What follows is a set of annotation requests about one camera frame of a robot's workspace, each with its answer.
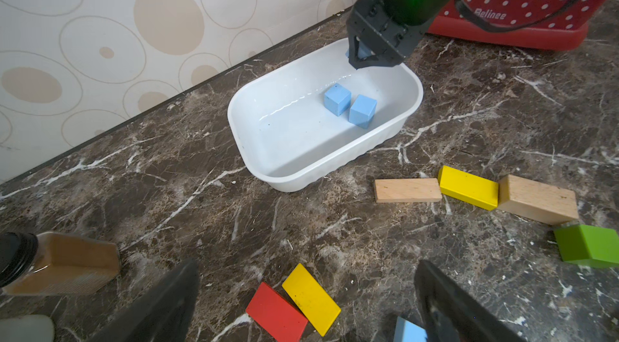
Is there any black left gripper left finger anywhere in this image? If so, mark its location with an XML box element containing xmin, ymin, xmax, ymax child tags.
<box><xmin>90</xmin><ymin>260</ymin><xmax>200</xmax><ymax>341</ymax></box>

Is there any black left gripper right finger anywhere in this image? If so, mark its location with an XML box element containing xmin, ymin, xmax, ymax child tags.
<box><xmin>414</xmin><ymin>260</ymin><xmax>523</xmax><ymax>342</ymax></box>

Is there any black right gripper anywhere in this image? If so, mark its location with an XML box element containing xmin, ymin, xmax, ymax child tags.
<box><xmin>347</xmin><ymin>0</ymin><xmax>450</xmax><ymax>69</ymax></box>

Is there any small blue cube front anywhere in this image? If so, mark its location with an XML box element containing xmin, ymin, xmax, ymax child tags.
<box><xmin>348</xmin><ymin>95</ymin><xmax>377</xmax><ymax>129</ymax></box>

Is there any long blue block left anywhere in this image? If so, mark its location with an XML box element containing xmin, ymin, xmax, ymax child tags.
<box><xmin>393</xmin><ymin>317</ymin><xmax>427</xmax><ymax>342</ymax></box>

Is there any red flat block left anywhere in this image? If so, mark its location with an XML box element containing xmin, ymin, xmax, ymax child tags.
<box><xmin>246</xmin><ymin>282</ymin><xmax>308</xmax><ymax>342</ymax></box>

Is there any black lid spice jar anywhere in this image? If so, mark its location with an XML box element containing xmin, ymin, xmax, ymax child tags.
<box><xmin>1</xmin><ymin>232</ymin><xmax>121</xmax><ymax>296</ymax></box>

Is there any natural wood block rear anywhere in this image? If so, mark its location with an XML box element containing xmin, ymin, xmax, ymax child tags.
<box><xmin>375</xmin><ymin>179</ymin><xmax>443</xmax><ymax>203</ymax></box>

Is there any natural wood block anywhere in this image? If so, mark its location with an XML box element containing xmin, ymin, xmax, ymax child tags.
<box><xmin>497</xmin><ymin>174</ymin><xmax>579</xmax><ymax>226</ymax></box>
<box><xmin>375</xmin><ymin>179</ymin><xmax>443</xmax><ymax>203</ymax></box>

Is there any yellow block centre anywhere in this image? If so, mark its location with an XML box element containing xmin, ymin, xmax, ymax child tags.
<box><xmin>438</xmin><ymin>166</ymin><xmax>499</xmax><ymax>211</ymax></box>

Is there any yellow flat block left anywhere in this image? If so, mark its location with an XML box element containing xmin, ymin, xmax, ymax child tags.
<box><xmin>282</xmin><ymin>263</ymin><xmax>342</xmax><ymax>337</ymax></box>

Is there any white plastic tub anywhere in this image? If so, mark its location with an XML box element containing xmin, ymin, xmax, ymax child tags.
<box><xmin>227</xmin><ymin>39</ymin><xmax>423</xmax><ymax>192</ymax></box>

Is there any natural wood block middle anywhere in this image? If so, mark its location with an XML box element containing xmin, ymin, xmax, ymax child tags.
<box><xmin>497</xmin><ymin>174</ymin><xmax>579</xmax><ymax>226</ymax></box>

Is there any red polka dot toaster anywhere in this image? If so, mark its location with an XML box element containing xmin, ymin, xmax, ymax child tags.
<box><xmin>430</xmin><ymin>0</ymin><xmax>606</xmax><ymax>51</ymax></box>

